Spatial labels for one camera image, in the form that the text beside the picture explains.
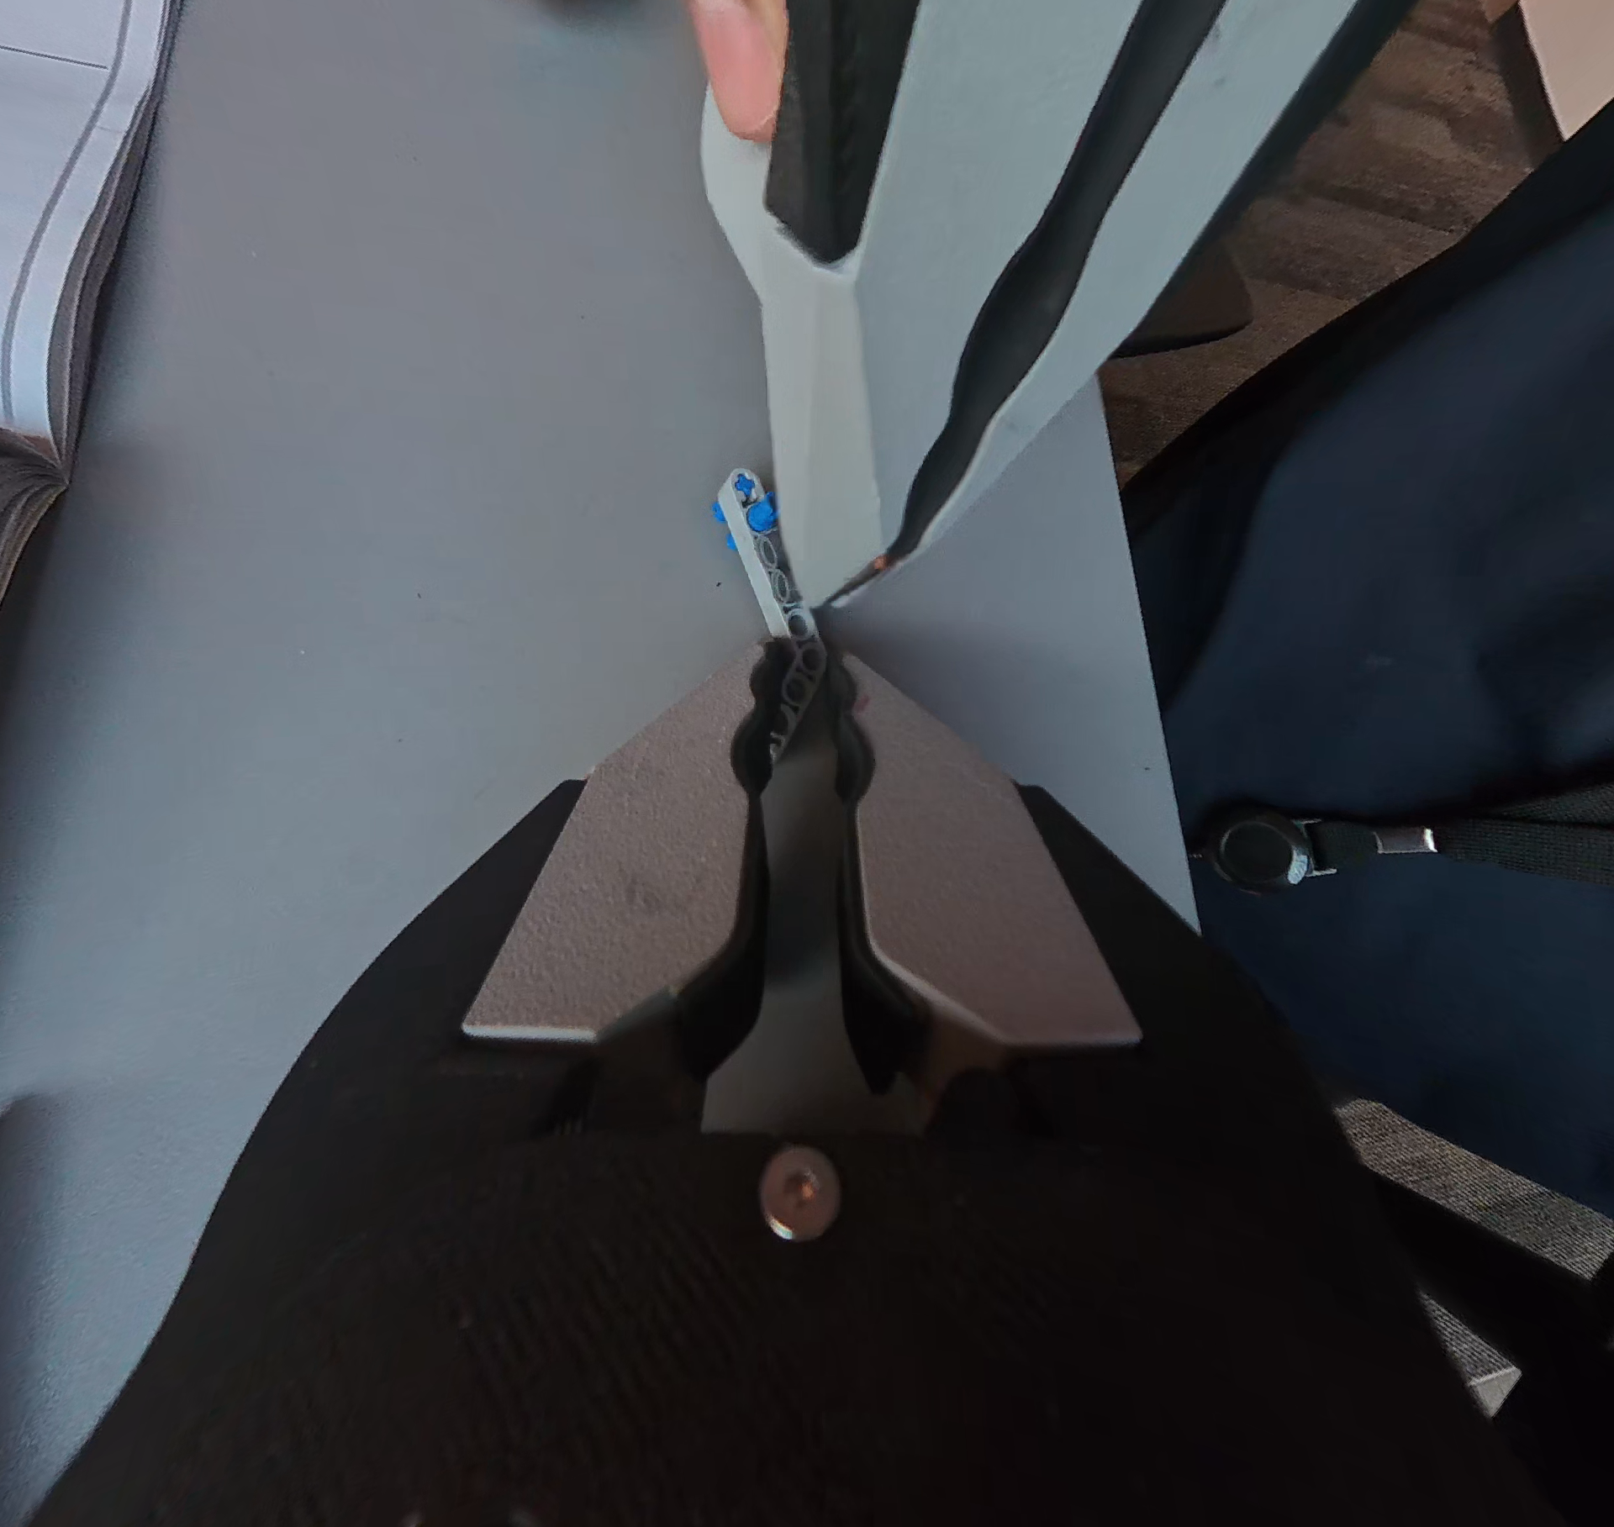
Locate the black badge reel with strap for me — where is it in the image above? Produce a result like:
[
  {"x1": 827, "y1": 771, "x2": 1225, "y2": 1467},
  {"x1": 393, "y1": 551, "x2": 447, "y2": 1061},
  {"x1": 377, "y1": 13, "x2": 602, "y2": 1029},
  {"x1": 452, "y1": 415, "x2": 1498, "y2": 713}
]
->
[{"x1": 1200, "y1": 781, "x2": 1614, "y2": 901}]

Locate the person's torso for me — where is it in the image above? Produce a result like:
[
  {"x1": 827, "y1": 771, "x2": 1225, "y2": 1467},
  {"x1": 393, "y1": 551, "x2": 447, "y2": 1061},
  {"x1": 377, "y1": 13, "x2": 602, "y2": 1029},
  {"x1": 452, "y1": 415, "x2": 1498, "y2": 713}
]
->
[{"x1": 1119, "y1": 134, "x2": 1614, "y2": 1527}]

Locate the grey lego beam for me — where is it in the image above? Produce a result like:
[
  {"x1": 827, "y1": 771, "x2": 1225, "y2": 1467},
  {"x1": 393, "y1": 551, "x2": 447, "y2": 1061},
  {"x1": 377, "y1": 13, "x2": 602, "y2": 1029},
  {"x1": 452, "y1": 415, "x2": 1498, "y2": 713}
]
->
[{"x1": 697, "y1": 466, "x2": 834, "y2": 778}]

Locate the open white instruction booklet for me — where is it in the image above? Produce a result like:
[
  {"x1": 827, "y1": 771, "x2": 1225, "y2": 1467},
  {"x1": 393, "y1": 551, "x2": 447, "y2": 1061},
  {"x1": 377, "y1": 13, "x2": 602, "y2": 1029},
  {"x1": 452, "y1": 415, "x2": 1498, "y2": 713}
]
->
[{"x1": 0, "y1": 0, "x2": 206, "y2": 602}]

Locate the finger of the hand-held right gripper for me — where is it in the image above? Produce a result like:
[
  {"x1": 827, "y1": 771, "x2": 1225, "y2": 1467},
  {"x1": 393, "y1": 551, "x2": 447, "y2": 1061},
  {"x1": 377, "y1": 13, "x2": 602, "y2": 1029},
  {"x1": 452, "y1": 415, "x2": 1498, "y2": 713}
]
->
[
  {"x1": 836, "y1": 0, "x2": 1480, "y2": 605},
  {"x1": 760, "y1": 0, "x2": 1230, "y2": 609}
]

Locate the grey fabric chair seat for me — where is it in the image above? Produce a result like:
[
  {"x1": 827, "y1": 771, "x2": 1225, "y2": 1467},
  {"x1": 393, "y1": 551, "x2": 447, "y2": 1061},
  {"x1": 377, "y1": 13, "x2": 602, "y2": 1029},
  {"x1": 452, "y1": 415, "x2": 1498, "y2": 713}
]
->
[{"x1": 1331, "y1": 1096, "x2": 1614, "y2": 1429}]

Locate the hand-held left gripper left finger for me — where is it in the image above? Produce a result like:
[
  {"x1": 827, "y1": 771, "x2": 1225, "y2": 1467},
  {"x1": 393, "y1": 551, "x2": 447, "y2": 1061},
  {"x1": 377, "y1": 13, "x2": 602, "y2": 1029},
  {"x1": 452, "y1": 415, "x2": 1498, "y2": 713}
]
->
[{"x1": 459, "y1": 648, "x2": 771, "y2": 1077}]

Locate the pale beige panel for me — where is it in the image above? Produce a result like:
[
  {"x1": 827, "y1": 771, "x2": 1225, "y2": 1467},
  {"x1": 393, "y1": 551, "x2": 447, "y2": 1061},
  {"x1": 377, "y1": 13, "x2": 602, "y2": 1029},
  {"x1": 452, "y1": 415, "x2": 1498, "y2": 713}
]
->
[{"x1": 1463, "y1": 0, "x2": 1614, "y2": 145}]

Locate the person's right hand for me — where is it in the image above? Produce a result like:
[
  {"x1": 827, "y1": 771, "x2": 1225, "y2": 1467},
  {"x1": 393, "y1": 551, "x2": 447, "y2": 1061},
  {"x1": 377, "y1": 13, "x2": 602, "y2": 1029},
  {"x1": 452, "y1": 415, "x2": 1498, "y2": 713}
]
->
[{"x1": 658, "y1": 0, "x2": 794, "y2": 148}]

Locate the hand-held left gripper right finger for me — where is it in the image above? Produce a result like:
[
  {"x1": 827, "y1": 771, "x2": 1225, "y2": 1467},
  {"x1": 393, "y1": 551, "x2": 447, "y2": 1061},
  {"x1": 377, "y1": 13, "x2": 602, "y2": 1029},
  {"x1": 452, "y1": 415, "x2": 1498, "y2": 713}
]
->
[{"x1": 836, "y1": 653, "x2": 1144, "y2": 1103}]

